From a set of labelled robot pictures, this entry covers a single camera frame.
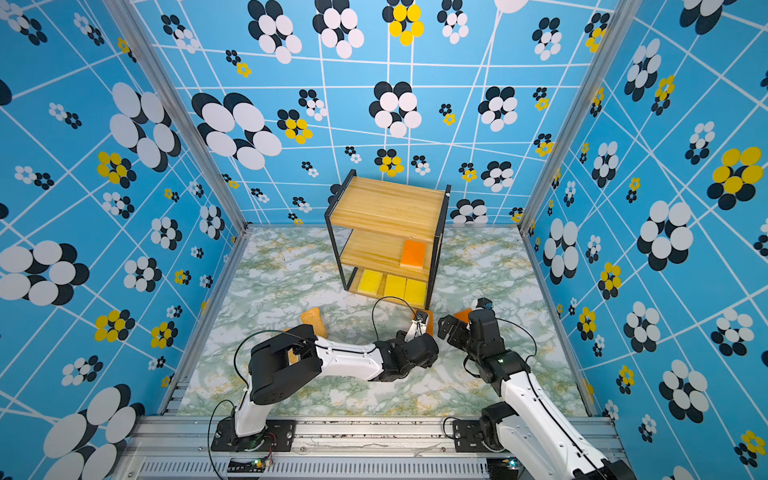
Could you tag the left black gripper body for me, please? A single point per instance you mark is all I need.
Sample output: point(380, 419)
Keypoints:
point(431, 362)

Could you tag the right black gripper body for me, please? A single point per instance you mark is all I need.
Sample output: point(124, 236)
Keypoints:
point(475, 352)

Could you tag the yellow sponge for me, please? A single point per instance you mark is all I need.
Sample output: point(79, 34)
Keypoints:
point(415, 292)
point(395, 286)
point(370, 282)

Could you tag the orange sponge front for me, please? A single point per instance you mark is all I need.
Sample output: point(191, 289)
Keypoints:
point(413, 254)

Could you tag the orange sponge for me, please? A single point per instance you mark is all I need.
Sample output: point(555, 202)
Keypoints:
point(413, 254)
point(463, 316)
point(424, 326)

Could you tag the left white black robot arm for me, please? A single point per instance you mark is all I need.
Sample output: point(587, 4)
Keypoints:
point(282, 365)

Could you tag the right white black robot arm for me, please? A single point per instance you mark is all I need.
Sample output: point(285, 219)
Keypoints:
point(526, 423)

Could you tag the tan sponge upper right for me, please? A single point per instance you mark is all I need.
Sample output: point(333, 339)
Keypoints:
point(313, 318)

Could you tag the tan sponge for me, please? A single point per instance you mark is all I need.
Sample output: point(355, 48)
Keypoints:
point(293, 357)
point(313, 318)

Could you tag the tan sponge lower left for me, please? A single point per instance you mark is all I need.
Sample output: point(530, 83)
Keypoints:
point(293, 357)

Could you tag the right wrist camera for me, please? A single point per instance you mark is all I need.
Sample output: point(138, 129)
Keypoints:
point(484, 303)

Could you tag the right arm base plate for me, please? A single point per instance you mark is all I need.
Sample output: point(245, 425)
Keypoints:
point(480, 436)

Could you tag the wooden three-tier shelf black frame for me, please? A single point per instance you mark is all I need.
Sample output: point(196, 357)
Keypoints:
point(368, 222)

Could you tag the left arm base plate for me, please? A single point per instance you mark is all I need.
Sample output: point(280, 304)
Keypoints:
point(276, 436)

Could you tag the aluminium front rail frame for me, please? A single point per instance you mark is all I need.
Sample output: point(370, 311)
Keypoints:
point(178, 447)

